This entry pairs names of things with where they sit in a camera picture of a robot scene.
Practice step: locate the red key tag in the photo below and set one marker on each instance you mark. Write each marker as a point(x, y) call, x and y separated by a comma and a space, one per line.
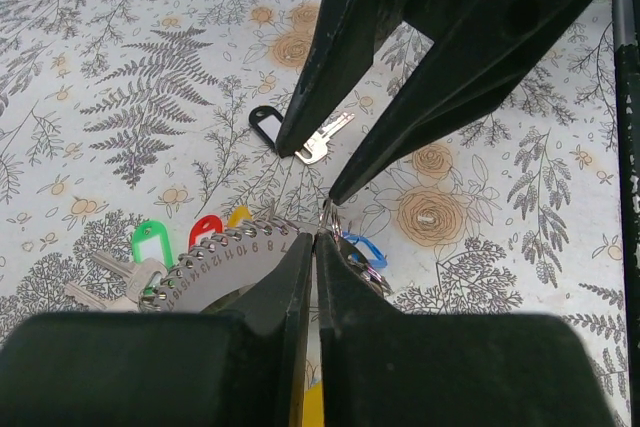
point(205, 227)

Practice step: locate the blue tagged key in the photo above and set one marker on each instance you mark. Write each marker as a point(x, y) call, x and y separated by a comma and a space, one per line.
point(368, 249)

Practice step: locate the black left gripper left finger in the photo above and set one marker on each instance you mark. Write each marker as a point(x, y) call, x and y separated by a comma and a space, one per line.
point(240, 362)

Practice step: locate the black key fob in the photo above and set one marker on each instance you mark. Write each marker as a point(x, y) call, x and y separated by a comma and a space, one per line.
point(266, 122)

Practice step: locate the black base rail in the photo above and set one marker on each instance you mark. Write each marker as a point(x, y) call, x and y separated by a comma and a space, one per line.
point(626, 57)

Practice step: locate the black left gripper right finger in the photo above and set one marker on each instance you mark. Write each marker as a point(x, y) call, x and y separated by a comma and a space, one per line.
point(382, 367)

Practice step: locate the silver key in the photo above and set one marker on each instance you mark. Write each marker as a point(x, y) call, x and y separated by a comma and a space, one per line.
point(316, 147)
point(137, 278)

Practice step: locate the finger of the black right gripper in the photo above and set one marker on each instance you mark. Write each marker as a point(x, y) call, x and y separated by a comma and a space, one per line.
point(484, 54)
point(347, 35)

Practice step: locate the floral table mat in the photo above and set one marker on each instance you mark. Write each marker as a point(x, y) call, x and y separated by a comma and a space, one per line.
point(115, 112)

